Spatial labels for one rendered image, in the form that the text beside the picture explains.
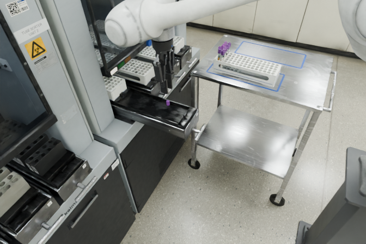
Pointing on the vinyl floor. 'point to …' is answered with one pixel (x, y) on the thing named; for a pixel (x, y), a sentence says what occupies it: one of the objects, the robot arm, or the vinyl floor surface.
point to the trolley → (241, 118)
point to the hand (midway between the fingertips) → (166, 83)
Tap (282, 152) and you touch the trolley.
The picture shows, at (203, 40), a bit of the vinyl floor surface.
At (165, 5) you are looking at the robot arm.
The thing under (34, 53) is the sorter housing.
